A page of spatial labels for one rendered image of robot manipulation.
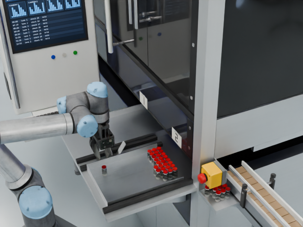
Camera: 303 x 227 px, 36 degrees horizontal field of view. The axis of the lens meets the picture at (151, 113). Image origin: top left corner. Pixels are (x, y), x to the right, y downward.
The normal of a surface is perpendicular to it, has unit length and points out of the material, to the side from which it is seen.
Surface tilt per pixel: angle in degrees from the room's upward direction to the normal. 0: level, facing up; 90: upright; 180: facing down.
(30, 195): 7
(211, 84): 90
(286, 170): 90
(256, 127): 90
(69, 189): 0
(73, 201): 0
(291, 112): 90
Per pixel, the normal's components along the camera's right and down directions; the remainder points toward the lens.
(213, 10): 0.43, 0.49
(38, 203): 0.04, -0.76
